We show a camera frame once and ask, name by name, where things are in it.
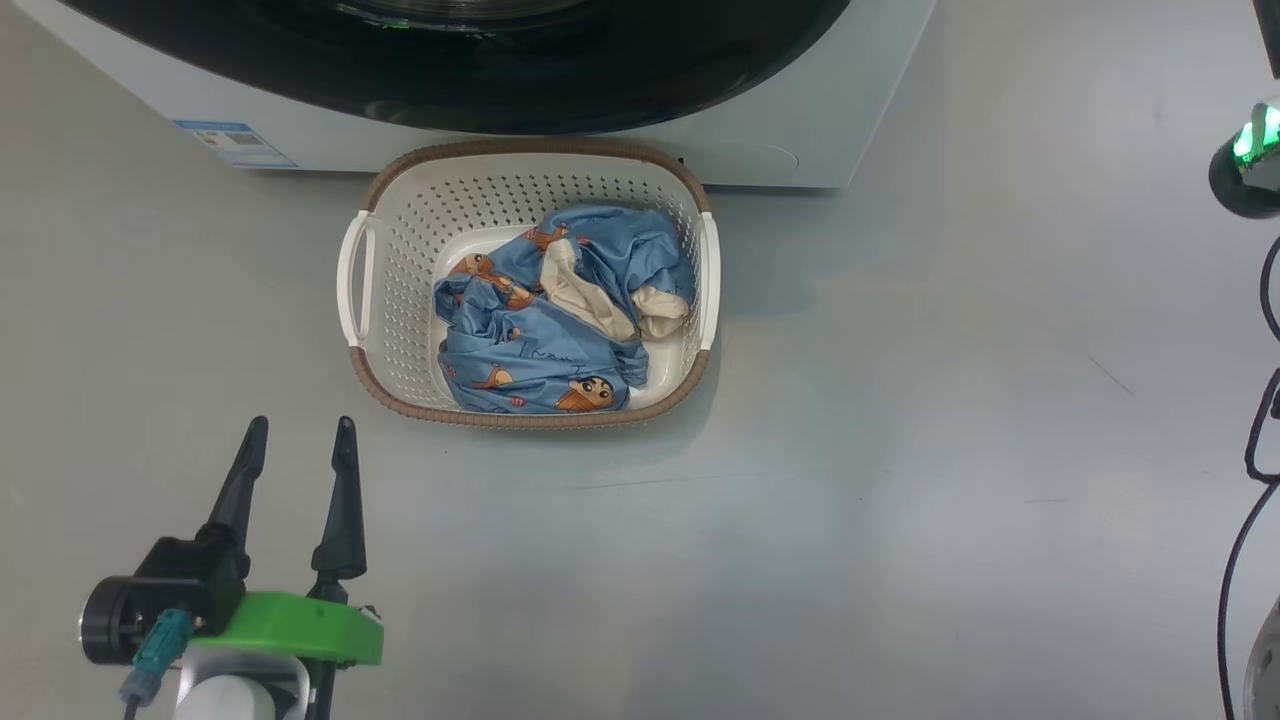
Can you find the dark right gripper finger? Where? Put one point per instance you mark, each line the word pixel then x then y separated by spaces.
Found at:
pixel 1270 30

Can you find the cream perforated basket brown rim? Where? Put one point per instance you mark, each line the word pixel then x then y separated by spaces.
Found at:
pixel 400 300

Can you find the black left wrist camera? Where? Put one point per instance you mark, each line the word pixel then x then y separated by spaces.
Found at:
pixel 170 585

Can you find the cream fabric garment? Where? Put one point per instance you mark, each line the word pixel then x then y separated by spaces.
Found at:
pixel 585 295

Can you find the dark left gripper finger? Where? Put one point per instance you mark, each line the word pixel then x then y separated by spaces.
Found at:
pixel 343 520
pixel 240 500

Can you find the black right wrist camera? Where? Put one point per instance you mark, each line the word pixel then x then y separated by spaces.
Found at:
pixel 1240 185

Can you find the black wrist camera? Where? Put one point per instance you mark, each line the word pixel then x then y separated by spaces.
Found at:
pixel 1240 185
pixel 170 585

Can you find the blue energy label sticker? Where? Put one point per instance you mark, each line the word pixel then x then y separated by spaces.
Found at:
pixel 235 142

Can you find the blue cartoon print garment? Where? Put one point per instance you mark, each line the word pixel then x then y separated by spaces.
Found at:
pixel 530 360

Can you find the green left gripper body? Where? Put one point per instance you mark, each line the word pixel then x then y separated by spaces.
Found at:
pixel 300 625

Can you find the white front-load washing machine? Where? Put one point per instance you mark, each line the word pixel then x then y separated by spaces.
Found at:
pixel 860 90

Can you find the round black glass washer door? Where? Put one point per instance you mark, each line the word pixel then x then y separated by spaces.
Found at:
pixel 600 80

